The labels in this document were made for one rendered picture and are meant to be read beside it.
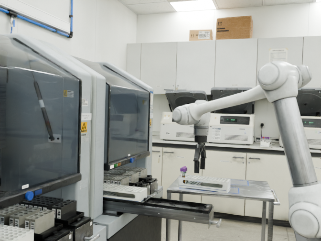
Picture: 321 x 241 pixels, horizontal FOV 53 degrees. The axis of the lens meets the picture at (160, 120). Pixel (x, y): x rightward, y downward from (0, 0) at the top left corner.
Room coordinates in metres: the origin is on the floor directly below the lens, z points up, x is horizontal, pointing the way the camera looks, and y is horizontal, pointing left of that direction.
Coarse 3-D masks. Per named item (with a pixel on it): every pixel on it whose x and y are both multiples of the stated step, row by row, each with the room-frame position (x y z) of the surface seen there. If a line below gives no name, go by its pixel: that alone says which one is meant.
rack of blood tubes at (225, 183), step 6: (180, 180) 1.90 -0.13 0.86; (192, 180) 1.88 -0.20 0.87; (198, 180) 1.86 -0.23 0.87; (204, 180) 1.85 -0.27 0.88; (210, 180) 1.84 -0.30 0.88; (216, 180) 1.84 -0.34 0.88; (222, 180) 1.85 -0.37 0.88; (228, 180) 1.85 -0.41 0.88; (180, 186) 1.90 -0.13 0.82; (186, 186) 1.89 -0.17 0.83; (198, 186) 1.86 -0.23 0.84; (204, 186) 1.85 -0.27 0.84; (210, 186) 1.93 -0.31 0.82; (216, 186) 1.92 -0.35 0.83; (222, 186) 1.91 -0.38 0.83; (228, 186) 1.83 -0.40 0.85; (222, 192) 1.81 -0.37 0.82
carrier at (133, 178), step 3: (132, 174) 1.96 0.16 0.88; (135, 174) 1.98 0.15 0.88; (138, 174) 2.03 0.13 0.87; (129, 177) 1.93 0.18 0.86; (132, 177) 1.94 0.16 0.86; (135, 177) 1.98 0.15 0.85; (138, 177) 2.03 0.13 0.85; (129, 180) 1.93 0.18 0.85; (132, 180) 1.94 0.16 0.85; (135, 180) 1.99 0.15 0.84; (138, 180) 2.03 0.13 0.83
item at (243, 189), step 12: (240, 180) 2.15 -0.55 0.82; (252, 180) 2.17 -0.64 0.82; (168, 192) 1.85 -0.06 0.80; (180, 192) 1.84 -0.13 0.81; (192, 192) 1.82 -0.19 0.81; (204, 192) 1.81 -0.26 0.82; (216, 192) 1.81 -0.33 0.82; (228, 192) 1.82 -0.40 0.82; (240, 192) 1.83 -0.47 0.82; (252, 192) 1.84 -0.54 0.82; (264, 192) 1.85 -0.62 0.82; (264, 204) 2.13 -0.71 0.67; (276, 204) 1.77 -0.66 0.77; (264, 216) 2.13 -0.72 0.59; (168, 228) 1.86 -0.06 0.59; (180, 228) 2.26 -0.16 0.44; (264, 228) 2.13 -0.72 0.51; (168, 240) 1.85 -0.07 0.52; (180, 240) 2.26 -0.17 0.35; (264, 240) 2.13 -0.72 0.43
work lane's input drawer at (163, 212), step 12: (108, 204) 1.63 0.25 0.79; (120, 204) 1.61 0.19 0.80; (132, 204) 1.59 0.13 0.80; (144, 204) 1.58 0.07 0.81; (156, 204) 1.56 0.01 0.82; (168, 204) 1.61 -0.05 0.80; (180, 204) 1.62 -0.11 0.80; (192, 204) 1.61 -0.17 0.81; (204, 204) 1.59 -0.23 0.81; (156, 216) 1.55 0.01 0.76; (168, 216) 1.53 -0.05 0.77; (180, 216) 1.51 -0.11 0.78; (192, 216) 1.49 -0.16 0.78; (204, 216) 1.47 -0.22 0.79
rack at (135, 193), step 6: (108, 186) 1.69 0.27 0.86; (114, 186) 1.70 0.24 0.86; (120, 186) 1.70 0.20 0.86; (126, 186) 1.70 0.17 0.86; (132, 186) 1.70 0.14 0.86; (108, 192) 1.71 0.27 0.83; (114, 192) 1.72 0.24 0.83; (120, 192) 1.63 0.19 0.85; (126, 192) 1.62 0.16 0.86; (132, 192) 1.61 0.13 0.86; (138, 192) 1.60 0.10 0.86; (144, 192) 1.64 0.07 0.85; (120, 198) 1.63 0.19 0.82; (126, 198) 1.62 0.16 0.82; (132, 198) 1.61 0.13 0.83; (138, 198) 1.60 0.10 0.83
